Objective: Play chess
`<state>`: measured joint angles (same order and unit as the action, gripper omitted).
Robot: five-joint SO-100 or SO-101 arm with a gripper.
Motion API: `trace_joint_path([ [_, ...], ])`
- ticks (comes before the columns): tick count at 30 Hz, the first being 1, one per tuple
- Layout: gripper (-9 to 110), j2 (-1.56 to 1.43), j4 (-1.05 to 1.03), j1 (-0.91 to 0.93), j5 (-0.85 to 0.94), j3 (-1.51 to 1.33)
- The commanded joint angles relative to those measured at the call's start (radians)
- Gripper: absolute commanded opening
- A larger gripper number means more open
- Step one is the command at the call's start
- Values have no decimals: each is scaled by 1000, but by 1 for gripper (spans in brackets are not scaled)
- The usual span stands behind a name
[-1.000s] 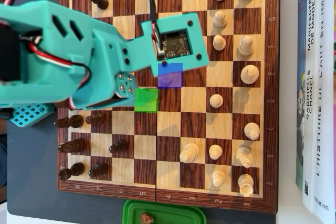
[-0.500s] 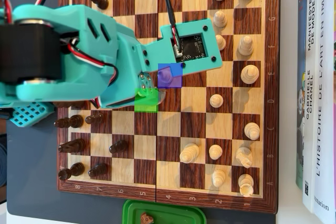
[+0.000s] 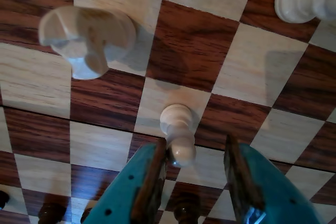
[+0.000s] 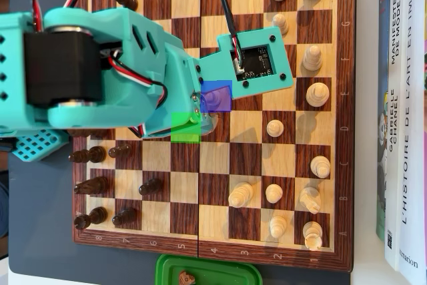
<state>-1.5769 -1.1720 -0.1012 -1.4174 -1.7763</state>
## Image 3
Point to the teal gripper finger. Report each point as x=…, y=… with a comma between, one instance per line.
x=262, y=187
x=123, y=195

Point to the dark brown chess pawn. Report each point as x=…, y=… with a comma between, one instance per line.
x=50, y=212
x=86, y=214
x=2, y=199

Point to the white chess knight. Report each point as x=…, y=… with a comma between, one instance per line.
x=86, y=37

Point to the wooden folding chessboard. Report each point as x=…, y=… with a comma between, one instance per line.
x=183, y=51

